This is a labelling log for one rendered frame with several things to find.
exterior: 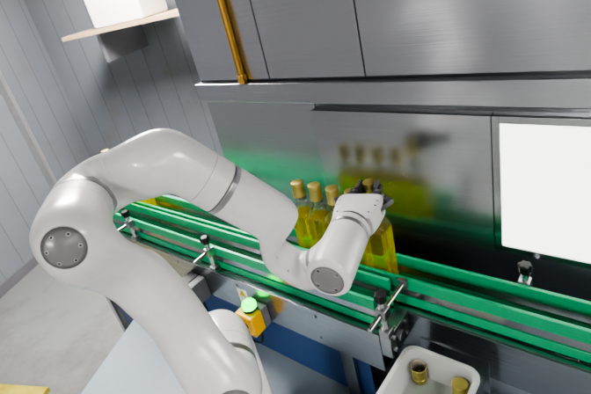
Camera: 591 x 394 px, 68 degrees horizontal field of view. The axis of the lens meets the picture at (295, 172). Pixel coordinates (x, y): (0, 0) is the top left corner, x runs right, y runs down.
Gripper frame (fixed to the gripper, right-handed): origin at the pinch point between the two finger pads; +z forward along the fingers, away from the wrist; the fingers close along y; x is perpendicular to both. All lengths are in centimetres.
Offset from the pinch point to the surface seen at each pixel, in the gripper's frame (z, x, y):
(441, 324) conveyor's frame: -9.4, -30.7, 15.0
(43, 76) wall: 202, 5, -357
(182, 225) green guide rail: 17, -25, -76
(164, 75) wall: 235, -17, -248
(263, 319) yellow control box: -8, -40, -35
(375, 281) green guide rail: -5.2, -23.5, -0.6
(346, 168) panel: 16.9, -3.3, -10.8
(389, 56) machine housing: 15.4, 26.2, 5.2
